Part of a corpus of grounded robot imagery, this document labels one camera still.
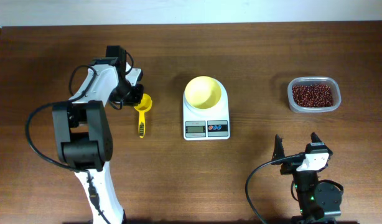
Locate white digital kitchen scale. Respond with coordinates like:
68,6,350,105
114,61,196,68
182,80,231,141

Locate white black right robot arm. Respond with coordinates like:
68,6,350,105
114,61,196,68
272,133,344,223

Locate yellow measuring scoop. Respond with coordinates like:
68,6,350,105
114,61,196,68
134,93,152,138

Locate red adzuki beans in container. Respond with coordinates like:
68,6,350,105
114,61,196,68
291,84,333,108

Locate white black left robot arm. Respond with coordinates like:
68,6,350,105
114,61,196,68
52,45,144,223

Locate clear plastic bean container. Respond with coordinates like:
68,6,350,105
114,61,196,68
287,77,342,113

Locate yellow plastic bowl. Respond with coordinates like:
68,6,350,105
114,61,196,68
184,76,221,110

